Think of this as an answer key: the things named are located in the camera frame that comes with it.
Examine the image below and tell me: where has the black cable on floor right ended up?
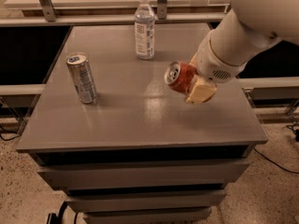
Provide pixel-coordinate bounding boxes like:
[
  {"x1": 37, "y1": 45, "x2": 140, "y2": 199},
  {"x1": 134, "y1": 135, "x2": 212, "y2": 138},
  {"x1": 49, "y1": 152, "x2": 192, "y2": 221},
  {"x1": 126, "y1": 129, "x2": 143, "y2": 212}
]
[{"x1": 253, "y1": 123, "x2": 299, "y2": 175}]

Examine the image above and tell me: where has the black cable on floor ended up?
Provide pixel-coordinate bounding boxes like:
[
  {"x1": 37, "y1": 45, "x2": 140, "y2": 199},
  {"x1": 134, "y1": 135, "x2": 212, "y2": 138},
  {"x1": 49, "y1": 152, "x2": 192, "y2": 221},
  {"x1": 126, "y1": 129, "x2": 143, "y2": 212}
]
[
  {"x1": 0, "y1": 96, "x2": 22, "y2": 142},
  {"x1": 253, "y1": 123, "x2": 299, "y2": 175}
]

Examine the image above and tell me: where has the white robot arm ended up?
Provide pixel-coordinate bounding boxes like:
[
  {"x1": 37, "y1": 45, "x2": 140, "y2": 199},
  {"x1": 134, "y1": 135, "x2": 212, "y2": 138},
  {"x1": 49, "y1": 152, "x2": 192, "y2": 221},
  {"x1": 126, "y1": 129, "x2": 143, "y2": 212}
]
[{"x1": 185, "y1": 0, "x2": 299, "y2": 105}]

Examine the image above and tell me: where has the metal railing frame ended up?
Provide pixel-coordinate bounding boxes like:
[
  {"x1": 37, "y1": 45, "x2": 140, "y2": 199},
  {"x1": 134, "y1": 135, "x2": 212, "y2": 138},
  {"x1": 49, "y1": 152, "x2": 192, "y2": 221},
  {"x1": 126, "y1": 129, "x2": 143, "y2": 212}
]
[{"x1": 0, "y1": 0, "x2": 231, "y2": 27}]

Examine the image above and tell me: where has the silver blue energy drink can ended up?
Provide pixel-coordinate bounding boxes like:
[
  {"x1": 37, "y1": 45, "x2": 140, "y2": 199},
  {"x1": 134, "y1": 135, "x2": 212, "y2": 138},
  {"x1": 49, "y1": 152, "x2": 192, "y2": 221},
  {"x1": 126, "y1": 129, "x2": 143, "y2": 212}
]
[{"x1": 65, "y1": 52, "x2": 97, "y2": 104}]

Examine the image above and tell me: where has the grey drawer cabinet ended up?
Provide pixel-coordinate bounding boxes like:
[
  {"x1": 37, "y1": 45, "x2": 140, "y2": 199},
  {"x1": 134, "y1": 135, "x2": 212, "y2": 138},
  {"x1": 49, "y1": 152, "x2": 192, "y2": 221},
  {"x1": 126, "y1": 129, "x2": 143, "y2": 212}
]
[{"x1": 16, "y1": 23, "x2": 267, "y2": 224}]

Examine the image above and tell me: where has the red coke can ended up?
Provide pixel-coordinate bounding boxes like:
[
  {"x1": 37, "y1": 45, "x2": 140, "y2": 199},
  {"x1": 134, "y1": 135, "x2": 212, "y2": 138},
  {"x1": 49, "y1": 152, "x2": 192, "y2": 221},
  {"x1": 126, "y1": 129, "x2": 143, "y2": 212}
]
[{"x1": 164, "y1": 62, "x2": 197, "y2": 94}]

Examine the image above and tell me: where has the black cable on floor left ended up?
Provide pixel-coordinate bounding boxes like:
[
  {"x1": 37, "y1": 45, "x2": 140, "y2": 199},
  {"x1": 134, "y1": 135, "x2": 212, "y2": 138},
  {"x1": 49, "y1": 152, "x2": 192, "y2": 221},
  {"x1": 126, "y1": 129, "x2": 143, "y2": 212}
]
[{"x1": 0, "y1": 96, "x2": 22, "y2": 142}]

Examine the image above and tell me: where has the clear plastic water bottle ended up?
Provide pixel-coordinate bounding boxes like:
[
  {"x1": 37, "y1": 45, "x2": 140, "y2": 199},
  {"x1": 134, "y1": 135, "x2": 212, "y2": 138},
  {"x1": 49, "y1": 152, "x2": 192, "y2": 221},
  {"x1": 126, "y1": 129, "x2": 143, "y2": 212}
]
[{"x1": 135, "y1": 0, "x2": 155, "y2": 60}]

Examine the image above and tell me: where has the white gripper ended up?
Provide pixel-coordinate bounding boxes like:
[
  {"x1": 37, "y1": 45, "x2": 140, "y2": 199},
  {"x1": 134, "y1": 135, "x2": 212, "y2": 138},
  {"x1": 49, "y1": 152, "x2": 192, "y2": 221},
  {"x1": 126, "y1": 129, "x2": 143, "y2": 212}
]
[{"x1": 185, "y1": 31, "x2": 246, "y2": 105}]

